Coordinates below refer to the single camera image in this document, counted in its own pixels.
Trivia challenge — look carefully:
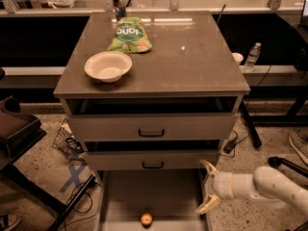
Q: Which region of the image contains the wire basket on floor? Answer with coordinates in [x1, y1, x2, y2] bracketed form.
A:
[52, 120, 84, 161]

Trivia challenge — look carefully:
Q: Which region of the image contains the black power adapter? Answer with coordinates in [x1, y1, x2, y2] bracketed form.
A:
[223, 140, 237, 153]

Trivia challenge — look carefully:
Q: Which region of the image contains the grey sneaker right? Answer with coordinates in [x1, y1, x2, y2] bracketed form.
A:
[289, 131, 308, 166]

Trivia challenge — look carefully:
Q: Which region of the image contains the dark energy drink can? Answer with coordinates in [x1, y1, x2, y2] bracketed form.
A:
[113, 0, 126, 20]

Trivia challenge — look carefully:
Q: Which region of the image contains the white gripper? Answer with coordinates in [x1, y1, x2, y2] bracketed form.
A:
[197, 160, 256, 215]

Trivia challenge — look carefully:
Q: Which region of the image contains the lower grey drawer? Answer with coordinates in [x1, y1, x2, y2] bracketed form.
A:
[84, 150, 219, 170]

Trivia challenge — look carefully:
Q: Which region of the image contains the grey drawer cabinet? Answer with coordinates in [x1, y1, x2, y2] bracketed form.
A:
[53, 11, 251, 171]

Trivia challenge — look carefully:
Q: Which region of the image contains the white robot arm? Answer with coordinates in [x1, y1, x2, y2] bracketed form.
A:
[197, 160, 308, 217]

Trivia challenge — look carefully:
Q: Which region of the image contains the sneaker bottom left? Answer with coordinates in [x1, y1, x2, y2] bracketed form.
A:
[0, 214, 20, 231]

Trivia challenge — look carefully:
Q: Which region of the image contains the white paper bowl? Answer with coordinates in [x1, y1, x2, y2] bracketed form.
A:
[84, 51, 132, 83]

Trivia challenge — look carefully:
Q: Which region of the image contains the clear plastic water bottle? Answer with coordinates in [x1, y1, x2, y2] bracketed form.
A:
[244, 42, 261, 72]

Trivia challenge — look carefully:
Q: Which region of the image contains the black chair base leg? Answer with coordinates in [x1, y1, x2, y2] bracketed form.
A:
[268, 157, 308, 178]

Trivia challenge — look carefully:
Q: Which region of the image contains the middle grey drawer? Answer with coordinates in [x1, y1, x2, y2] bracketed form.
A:
[66, 115, 237, 141]

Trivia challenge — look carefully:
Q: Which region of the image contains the green chip bag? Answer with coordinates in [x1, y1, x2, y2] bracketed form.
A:
[108, 17, 152, 54]

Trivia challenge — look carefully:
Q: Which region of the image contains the grey drawer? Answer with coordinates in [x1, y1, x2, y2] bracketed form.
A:
[66, 115, 237, 141]
[84, 150, 219, 170]

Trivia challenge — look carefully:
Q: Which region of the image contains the orange fruit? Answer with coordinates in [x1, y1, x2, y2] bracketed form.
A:
[141, 213, 153, 226]

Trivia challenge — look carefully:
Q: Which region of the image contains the white paper cup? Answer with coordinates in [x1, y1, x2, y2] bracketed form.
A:
[232, 53, 244, 64]

